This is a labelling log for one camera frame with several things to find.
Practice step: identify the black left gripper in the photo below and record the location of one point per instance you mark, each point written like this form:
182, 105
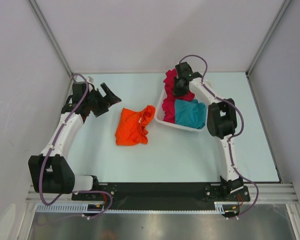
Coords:
106, 101

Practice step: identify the red t-shirt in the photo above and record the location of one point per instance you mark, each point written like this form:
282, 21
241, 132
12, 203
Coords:
168, 104

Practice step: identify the white plastic laundry basket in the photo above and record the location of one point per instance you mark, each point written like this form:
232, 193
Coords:
159, 114

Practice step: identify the white slotted cable duct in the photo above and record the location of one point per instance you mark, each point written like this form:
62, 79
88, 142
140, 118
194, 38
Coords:
96, 208

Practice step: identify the aluminium frame rail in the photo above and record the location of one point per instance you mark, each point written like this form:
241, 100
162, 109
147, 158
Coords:
262, 192

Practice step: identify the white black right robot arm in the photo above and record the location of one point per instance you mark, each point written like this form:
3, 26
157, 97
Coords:
221, 124

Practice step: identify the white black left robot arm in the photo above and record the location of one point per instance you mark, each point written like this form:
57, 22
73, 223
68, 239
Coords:
50, 172

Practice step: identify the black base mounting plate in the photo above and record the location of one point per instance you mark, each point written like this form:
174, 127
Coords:
168, 196

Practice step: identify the teal t-shirt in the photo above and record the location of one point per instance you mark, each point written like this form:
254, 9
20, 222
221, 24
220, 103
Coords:
190, 114

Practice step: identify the orange t-shirt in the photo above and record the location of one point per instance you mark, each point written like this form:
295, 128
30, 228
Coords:
132, 126

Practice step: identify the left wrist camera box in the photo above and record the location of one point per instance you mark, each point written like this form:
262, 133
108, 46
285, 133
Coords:
90, 80

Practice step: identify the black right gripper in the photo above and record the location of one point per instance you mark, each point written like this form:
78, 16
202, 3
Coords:
177, 93

